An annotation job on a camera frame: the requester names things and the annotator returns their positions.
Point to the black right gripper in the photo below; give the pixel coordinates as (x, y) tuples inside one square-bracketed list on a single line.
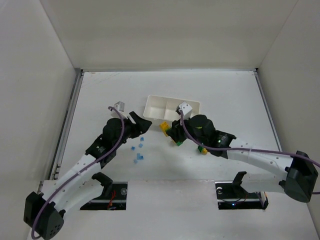
[(178, 131)]

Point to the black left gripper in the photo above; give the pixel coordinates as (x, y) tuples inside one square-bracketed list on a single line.
[(133, 126)]

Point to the yellow lego brick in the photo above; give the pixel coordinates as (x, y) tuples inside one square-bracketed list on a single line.
[(164, 126)]

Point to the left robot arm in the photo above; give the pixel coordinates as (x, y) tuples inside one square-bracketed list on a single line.
[(45, 212)]

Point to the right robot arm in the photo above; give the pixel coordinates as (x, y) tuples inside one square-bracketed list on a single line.
[(293, 174)]

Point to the white three-compartment plastic container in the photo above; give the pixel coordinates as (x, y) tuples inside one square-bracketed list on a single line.
[(160, 108)]

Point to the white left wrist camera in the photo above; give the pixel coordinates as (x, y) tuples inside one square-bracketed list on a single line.
[(118, 109)]

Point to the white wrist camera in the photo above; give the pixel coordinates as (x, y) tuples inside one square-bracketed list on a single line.
[(118, 109), (184, 108)]

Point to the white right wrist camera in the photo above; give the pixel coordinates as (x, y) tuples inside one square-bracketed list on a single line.
[(184, 108)]

